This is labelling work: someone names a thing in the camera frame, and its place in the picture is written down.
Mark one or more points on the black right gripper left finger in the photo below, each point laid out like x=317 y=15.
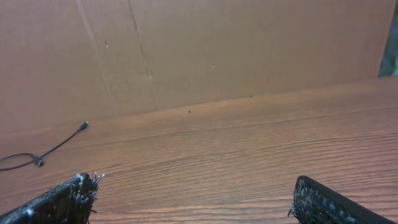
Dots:
x=69 y=202

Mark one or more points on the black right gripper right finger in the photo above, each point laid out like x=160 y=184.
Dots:
x=315 y=203

